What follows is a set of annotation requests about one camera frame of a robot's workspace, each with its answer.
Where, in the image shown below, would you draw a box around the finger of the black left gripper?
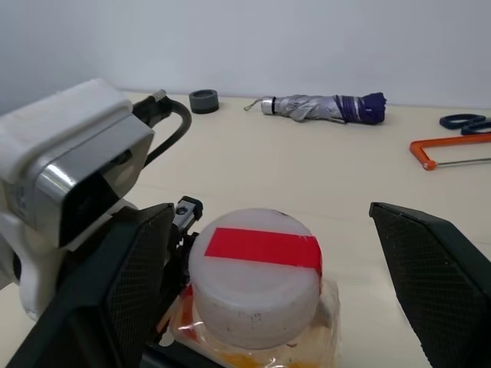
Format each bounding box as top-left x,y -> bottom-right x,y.
154,229 -> 201,346

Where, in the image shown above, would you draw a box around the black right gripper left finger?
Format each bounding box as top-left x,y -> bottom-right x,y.
6,202 -> 175,368

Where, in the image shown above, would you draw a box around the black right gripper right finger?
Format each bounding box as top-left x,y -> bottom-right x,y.
368,201 -> 491,368

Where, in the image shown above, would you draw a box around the white bottle cap red tape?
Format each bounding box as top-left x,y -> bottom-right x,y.
187,207 -> 324,350

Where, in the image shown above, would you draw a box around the clear plastic orange drink bottle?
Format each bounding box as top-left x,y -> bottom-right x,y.
165,274 -> 343,368

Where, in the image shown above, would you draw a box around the grey black round tape roll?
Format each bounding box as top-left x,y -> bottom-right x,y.
188,88 -> 221,116

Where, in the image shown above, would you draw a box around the folded silver purple umbrella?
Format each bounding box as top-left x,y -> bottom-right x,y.
242,91 -> 388,127

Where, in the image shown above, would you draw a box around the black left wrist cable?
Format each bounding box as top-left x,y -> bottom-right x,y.
132,88 -> 193,170

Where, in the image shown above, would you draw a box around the orange frame hacksaw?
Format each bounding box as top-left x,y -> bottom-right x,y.
409,133 -> 491,172

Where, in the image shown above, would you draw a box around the dark blue handled scissors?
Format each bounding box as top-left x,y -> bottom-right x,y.
439,113 -> 491,136

